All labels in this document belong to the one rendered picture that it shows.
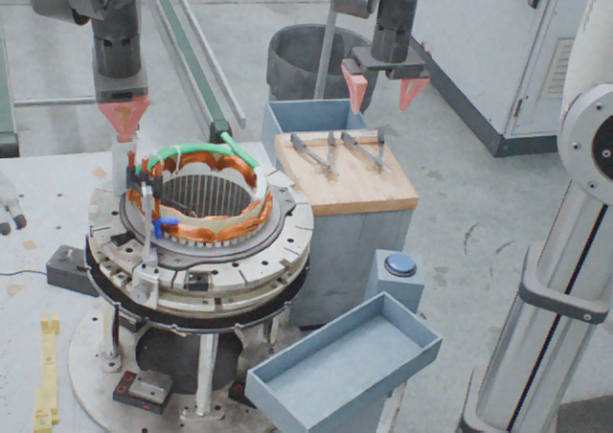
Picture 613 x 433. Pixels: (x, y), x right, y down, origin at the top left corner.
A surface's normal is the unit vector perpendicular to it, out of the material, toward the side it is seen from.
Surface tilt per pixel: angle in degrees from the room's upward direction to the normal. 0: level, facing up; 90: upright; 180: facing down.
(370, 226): 90
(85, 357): 0
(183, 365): 0
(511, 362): 90
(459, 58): 90
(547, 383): 90
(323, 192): 0
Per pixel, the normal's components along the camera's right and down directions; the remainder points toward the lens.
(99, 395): 0.14, -0.79
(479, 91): -0.94, 0.08
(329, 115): 0.29, 0.61
